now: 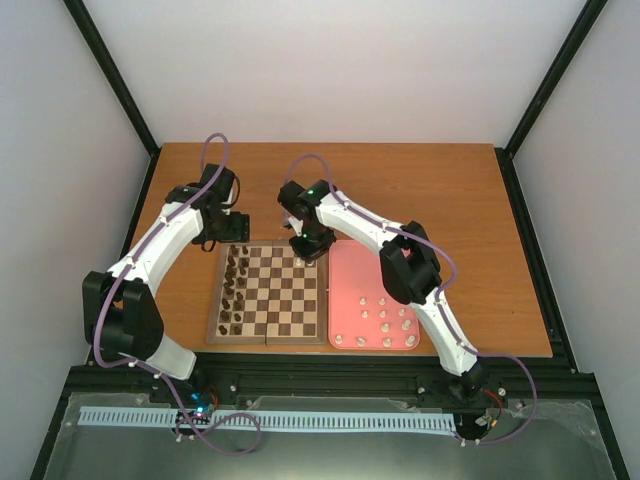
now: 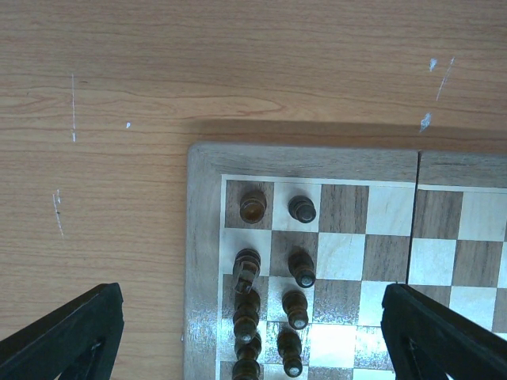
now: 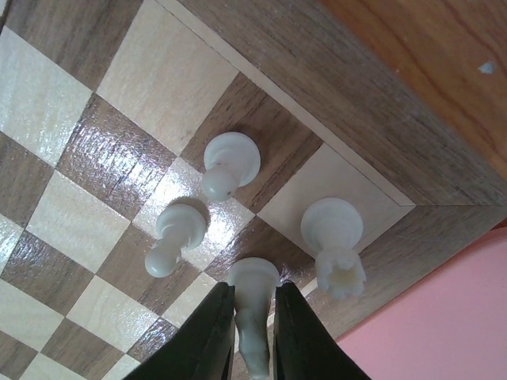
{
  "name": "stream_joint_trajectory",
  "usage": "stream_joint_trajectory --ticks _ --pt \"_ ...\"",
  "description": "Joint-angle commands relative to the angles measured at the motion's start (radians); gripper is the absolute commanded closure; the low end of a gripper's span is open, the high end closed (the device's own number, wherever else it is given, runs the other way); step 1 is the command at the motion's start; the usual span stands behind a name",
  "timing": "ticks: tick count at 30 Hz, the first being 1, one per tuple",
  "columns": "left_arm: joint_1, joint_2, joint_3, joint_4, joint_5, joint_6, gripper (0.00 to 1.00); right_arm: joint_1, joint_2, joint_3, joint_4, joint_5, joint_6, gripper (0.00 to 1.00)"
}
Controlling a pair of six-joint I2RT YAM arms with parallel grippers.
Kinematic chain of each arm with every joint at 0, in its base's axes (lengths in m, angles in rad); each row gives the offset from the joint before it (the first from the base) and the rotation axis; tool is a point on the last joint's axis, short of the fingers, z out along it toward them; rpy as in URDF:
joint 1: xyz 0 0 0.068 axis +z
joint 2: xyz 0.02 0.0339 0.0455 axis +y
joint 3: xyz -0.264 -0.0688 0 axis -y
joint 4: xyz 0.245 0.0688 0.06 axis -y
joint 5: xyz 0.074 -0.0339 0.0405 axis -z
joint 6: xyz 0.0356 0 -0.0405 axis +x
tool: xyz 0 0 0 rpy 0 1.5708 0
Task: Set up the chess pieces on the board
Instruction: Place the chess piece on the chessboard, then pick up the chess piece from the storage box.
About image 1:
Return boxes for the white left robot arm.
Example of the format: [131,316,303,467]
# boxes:
[82,186,250,403]

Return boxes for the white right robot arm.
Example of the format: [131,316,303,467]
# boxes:
[277,180,488,403]

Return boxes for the wooden chess board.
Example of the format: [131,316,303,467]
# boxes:
[206,240,328,346]

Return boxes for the pink silicone tray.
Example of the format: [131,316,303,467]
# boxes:
[328,240,420,352]

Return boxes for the black aluminium frame rail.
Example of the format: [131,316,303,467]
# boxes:
[64,352,596,416]

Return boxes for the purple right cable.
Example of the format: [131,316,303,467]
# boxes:
[284,152,539,447]

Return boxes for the purple cable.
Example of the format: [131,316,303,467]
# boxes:
[284,152,539,447]
[92,132,262,459]

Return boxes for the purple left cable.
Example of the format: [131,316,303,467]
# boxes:
[92,132,262,459]

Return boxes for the light blue cable duct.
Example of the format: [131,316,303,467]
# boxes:
[77,406,456,436]

